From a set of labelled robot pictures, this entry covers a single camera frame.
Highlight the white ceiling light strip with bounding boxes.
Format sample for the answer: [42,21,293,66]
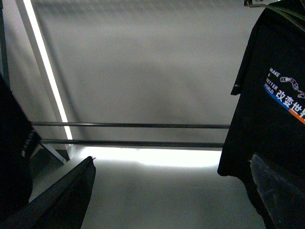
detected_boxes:
[22,0,73,141]

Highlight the black printed t-shirt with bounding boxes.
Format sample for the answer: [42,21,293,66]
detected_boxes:
[217,0,305,229]

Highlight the grey metal rack frame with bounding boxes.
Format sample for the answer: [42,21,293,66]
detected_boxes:
[0,0,70,165]

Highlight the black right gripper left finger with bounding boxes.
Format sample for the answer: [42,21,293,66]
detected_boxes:
[0,156,96,229]

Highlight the metal rack rod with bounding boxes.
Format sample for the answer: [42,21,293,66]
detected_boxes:
[41,139,224,148]
[32,122,230,129]

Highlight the upper metal rack rod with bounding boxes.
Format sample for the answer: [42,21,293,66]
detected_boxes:
[32,122,230,129]

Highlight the lower metal rack rod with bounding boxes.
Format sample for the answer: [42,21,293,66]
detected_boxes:
[41,139,224,148]

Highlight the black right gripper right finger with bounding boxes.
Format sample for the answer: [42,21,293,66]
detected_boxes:
[250,154,305,229]

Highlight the green clothes hanger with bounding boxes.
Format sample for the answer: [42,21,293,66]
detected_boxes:
[244,0,305,32]

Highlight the black garment with ribbed cuff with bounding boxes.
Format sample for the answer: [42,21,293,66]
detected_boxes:
[0,79,41,220]

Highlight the horizontal ceiling light strip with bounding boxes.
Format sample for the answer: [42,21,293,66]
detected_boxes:
[79,146,221,167]

